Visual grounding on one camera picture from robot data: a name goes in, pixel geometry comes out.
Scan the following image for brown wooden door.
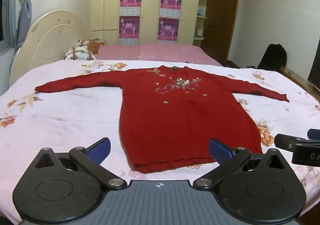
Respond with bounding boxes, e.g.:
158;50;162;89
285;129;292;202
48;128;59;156
201;0;238;64

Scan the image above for cream curved headboard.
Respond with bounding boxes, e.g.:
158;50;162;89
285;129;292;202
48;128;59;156
9;10;88;86

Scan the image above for pink mattress cover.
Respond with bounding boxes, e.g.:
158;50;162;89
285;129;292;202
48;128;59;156
95;43;221;67

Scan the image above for black chair with garment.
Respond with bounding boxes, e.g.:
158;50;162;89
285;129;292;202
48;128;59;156
257;44;287;73

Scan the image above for orange striped pillow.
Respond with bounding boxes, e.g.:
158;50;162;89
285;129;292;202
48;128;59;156
87;40;104;54

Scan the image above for floral white bed sheet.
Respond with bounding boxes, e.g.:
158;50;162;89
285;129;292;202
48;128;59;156
1;60;319;224

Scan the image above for upper left purple poster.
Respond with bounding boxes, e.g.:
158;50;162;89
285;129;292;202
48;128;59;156
119;0;141;16

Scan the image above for red sequinned sweater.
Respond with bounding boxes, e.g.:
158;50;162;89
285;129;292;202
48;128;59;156
35;66;287;174

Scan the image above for corner open shelves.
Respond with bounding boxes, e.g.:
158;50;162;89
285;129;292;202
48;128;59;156
193;0;208;46

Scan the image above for lower left purple poster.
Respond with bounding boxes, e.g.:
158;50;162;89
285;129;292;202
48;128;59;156
118;16;140;45

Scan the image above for upper right purple poster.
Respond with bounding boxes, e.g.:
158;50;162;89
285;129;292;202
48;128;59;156
159;0;182;19

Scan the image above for purple poster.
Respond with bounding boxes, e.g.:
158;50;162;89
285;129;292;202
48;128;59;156
118;16;140;45
119;0;141;16
157;17;179;43
159;0;182;19

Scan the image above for grey blue curtain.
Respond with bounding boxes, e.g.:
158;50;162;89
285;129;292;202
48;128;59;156
0;0;36;51

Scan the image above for cream wardrobe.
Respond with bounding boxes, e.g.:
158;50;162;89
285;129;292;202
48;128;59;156
90;0;209;46

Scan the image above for lower right purple poster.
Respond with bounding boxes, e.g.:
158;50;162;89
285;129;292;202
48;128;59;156
157;17;179;43

